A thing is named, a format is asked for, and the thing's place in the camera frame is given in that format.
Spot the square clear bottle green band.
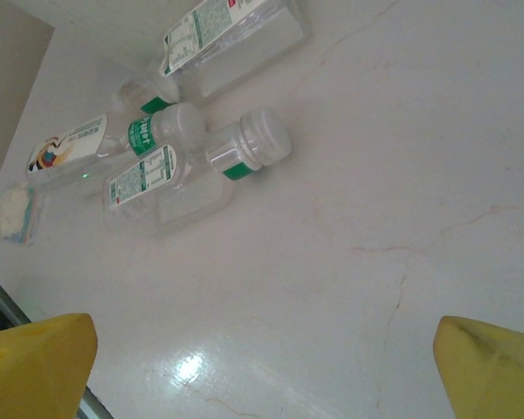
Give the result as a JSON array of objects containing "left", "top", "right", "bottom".
[
  {"left": 24, "top": 102, "right": 204, "bottom": 194},
  {"left": 100, "top": 106, "right": 294, "bottom": 237},
  {"left": 113, "top": 0, "right": 314, "bottom": 115}
]

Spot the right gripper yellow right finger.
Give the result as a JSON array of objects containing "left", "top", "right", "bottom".
[{"left": 432, "top": 314, "right": 524, "bottom": 419}]

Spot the zip bag with beige contents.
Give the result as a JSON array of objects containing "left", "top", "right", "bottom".
[{"left": 0, "top": 182, "right": 47, "bottom": 248}]

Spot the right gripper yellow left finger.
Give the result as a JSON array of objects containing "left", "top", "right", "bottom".
[{"left": 0, "top": 312, "right": 100, "bottom": 419}]

